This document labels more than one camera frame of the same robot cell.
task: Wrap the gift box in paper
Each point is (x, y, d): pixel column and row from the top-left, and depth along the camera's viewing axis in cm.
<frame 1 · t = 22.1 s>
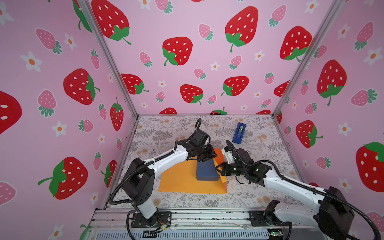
left hand: (217, 156, 82), fingers open
right hand: (214, 168, 78), fingers closed
navy blue gift box: (207, 171, 81), point 11 cm above the table

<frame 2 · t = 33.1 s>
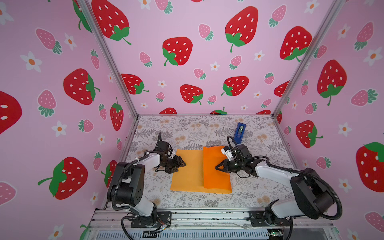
left hand: (182, 166, 90), fingers open
right hand: (215, 168, 84), fingers closed
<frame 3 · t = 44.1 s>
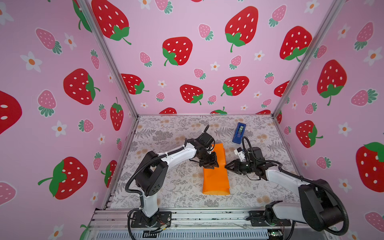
left hand: (219, 166, 83), fingers open
right hand: (225, 167, 84), fingers open
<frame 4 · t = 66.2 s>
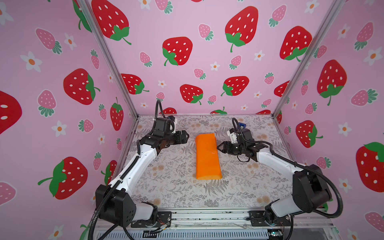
left hand: (183, 135, 81), fingers open
right hand: (219, 148, 86), fingers open
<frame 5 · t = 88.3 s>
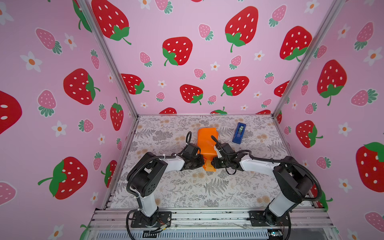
left hand: (206, 162, 93), fingers closed
right hand: (211, 163, 91), fingers open
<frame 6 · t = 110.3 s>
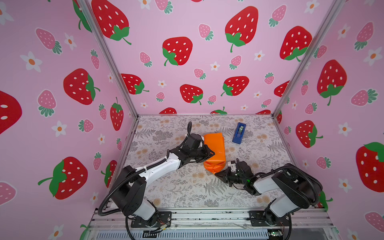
left hand: (216, 153, 80), fingers closed
right hand: (213, 174, 85), fingers closed
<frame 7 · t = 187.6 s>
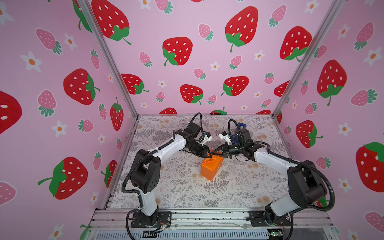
left hand: (209, 156, 84), fingers open
right hand: (212, 153, 80), fingers closed
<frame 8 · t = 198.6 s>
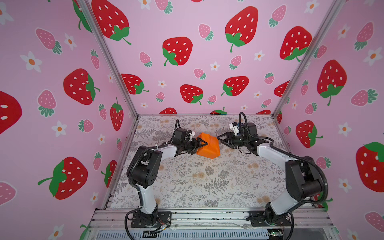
left hand: (205, 146, 91), fingers open
right hand: (218, 139, 86), fingers open
